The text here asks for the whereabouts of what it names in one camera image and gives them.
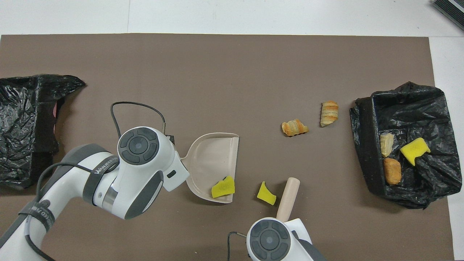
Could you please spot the green and yellow sponge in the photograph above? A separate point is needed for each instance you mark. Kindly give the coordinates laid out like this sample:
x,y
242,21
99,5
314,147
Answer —
x,y
223,187

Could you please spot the dark ribbed panel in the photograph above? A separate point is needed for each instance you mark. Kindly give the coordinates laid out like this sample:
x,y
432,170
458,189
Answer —
x,y
451,8

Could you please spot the pink bin box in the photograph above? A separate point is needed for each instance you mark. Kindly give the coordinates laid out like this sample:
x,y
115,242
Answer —
x,y
54,110

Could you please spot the yellow sponge piece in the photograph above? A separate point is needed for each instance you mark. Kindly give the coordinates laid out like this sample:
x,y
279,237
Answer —
x,y
265,194
413,150

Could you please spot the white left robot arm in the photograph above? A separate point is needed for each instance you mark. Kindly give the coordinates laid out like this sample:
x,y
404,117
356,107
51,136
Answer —
x,y
108,174

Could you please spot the striped croissant piece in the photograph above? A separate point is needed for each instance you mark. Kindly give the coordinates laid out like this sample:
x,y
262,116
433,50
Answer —
x,y
330,113
294,128
386,144

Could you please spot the beige hand brush black bristles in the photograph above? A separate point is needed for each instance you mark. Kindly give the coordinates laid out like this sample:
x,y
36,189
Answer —
x,y
288,197

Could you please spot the black trash bag bin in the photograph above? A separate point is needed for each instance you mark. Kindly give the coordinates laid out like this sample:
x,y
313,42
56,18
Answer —
x,y
21,159
417,108

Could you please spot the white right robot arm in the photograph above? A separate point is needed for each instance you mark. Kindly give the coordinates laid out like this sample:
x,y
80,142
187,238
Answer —
x,y
270,241

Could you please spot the brown bread roll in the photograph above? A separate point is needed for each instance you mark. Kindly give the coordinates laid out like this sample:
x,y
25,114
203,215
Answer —
x,y
392,171

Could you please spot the brown table mat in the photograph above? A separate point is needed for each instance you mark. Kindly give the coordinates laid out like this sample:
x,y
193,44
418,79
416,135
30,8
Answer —
x,y
181,58

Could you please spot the beige plastic dustpan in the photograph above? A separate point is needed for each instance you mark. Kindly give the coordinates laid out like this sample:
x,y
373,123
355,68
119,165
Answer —
x,y
214,159

